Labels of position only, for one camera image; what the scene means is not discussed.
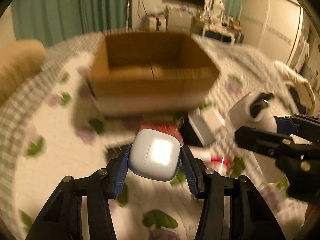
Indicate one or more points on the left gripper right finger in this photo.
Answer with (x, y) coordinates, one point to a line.
(250, 216)

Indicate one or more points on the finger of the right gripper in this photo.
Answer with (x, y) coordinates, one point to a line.
(273, 145)
(303, 126)

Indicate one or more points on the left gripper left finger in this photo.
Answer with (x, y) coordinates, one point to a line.
(60, 217)

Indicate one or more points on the white plush toy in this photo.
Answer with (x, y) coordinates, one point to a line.
(253, 111)

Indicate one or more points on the white charger block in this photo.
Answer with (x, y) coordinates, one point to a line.
(205, 123)

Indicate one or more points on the white earbuds case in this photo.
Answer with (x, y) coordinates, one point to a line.
(155, 155)

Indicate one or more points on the white puffy jacket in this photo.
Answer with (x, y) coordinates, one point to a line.
(299, 88)

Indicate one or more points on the white floral quilt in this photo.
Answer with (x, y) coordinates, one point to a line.
(66, 135)

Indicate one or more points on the red white small box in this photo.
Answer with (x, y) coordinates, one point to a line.
(169, 128)

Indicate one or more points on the white wardrobe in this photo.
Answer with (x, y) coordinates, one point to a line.
(272, 26)

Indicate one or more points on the grey checkered blanket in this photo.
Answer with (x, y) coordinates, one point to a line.
(27, 98)

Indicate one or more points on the white dressing table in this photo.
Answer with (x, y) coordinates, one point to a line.
(229, 31)

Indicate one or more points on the oval vanity mirror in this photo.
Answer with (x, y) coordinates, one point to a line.
(214, 9)

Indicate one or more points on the grey mini fridge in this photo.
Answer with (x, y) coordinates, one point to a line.
(178, 21)

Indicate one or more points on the brown cardboard box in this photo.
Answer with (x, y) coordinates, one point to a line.
(150, 72)

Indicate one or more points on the tan pillow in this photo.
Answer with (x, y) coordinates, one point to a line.
(20, 60)

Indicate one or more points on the white suitcase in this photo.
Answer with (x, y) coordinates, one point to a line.
(155, 23)

